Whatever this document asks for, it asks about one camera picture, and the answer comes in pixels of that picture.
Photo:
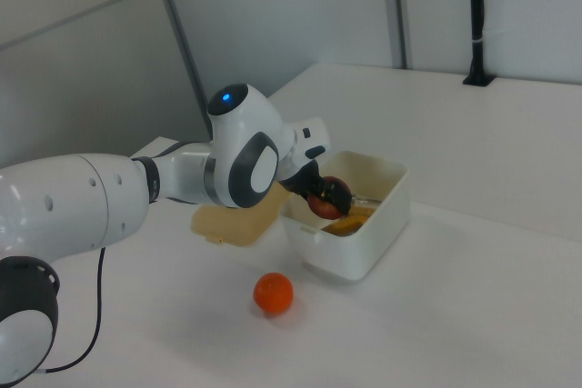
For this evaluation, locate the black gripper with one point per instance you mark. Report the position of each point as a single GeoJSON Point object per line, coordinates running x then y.
{"type": "Point", "coordinates": [300, 181]}

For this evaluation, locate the red toy apple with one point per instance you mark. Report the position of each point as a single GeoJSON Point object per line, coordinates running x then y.
{"type": "Point", "coordinates": [325, 210]}

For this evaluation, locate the orange toy fruit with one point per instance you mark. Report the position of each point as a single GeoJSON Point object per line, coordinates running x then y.
{"type": "Point", "coordinates": [273, 293]}

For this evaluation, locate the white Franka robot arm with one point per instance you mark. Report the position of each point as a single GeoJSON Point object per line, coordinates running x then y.
{"type": "Point", "coordinates": [68, 206]}

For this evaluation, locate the white plastic container box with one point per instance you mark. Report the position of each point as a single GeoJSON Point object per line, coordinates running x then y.
{"type": "Point", "coordinates": [354, 251]}

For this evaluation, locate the beige plastic container lid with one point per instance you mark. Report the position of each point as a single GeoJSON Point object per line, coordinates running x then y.
{"type": "Point", "coordinates": [232, 226]}

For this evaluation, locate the black pole with base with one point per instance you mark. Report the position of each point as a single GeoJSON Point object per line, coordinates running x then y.
{"type": "Point", "coordinates": [476, 20]}

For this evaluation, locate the grey partition post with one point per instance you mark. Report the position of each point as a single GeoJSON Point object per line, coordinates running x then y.
{"type": "Point", "coordinates": [182, 42]}
{"type": "Point", "coordinates": [399, 6]}

